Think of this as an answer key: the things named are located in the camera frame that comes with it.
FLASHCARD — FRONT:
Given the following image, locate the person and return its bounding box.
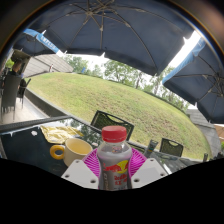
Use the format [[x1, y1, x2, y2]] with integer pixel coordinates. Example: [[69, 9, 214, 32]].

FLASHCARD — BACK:
[[7, 59, 25, 81]]

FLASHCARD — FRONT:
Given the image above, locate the red-capped clear drink bottle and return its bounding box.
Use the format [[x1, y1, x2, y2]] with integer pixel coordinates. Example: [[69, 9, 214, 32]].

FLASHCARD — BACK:
[[96, 125, 133, 192]]

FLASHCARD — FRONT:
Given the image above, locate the dark wicker chair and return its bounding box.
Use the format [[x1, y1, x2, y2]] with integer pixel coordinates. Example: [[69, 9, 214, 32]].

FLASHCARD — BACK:
[[0, 73, 23, 116], [18, 78, 32, 108]]

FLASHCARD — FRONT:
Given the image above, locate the large navy patio umbrella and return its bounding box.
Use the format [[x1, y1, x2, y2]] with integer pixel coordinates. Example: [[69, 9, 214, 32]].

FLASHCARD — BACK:
[[24, 0, 196, 77]]

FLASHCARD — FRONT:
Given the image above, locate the grey standing tube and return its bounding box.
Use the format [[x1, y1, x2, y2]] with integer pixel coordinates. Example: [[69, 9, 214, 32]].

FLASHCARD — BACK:
[[143, 139, 159, 158]]

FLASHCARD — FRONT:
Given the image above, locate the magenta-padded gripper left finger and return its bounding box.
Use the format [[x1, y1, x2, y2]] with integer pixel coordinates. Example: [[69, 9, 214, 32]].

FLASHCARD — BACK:
[[61, 148, 100, 190]]

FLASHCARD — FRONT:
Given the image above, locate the blue-edged navy patio umbrella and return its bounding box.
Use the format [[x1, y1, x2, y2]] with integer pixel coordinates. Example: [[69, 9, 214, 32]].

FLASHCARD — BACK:
[[12, 28, 66, 58]]

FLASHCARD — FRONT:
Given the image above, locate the cream mug with yellow handle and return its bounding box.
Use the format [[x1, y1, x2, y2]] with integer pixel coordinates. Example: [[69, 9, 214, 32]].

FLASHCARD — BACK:
[[49, 137, 94, 168]]

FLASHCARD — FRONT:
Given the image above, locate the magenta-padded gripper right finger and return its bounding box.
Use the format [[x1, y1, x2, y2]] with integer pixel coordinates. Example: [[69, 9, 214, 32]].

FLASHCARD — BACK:
[[130, 148, 169, 190]]

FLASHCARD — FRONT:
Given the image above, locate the black plastic chair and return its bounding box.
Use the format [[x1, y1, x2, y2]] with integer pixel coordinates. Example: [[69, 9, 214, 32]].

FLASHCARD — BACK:
[[90, 110, 135, 141], [159, 137, 185, 158]]

